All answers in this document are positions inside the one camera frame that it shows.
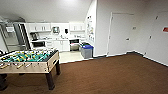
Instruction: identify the white two-door sink cabinet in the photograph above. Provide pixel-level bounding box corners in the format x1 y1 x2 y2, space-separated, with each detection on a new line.
53 39 71 53

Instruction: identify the stainless steel refrigerator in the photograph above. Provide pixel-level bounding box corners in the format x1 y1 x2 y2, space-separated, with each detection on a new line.
0 21 32 53

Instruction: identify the stainless steel dishwasher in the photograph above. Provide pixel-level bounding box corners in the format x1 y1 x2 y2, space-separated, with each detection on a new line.
69 38 81 53

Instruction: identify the black coffee machine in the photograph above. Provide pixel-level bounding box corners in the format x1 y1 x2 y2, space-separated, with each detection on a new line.
30 32 40 41

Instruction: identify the white three-door wall cabinet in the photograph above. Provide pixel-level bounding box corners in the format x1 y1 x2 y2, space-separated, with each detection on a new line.
69 21 87 33

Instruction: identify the built-in black microwave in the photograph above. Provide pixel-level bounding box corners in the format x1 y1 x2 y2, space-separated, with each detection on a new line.
32 40 46 48

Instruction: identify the grey bin blue lid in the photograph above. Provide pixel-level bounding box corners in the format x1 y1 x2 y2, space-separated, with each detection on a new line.
80 44 94 60

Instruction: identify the green foosball table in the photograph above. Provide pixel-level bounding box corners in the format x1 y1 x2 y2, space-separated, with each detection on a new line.
0 49 62 91

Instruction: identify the large wall poster board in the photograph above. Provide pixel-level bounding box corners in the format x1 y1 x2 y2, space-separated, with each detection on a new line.
86 15 95 44

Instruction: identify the white drawer unit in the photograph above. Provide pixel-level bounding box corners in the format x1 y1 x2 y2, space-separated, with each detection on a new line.
44 39 55 50

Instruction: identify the white door red sign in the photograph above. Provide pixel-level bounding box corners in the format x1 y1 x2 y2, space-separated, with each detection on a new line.
144 11 168 66

